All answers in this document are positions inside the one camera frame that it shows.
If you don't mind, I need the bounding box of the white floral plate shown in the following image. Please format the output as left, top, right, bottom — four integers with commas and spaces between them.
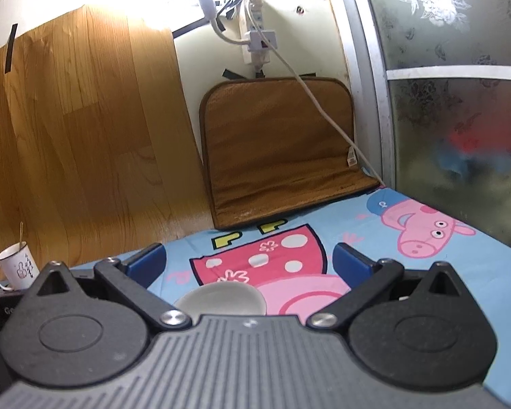
174, 282, 267, 322

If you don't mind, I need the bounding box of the white enamel mug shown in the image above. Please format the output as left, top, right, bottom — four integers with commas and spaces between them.
0, 222, 39, 292

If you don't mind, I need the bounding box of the brown seat cushion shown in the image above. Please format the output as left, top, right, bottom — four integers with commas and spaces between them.
199, 78, 379, 230

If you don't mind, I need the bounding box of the frosted glass sliding door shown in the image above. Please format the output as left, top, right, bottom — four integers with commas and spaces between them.
344, 0, 511, 247

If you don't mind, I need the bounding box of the white power strip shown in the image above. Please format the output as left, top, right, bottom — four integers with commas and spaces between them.
239, 0, 278, 74

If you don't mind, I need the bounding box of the wood grain wall panel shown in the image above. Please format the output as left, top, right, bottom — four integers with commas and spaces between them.
0, 6, 212, 265

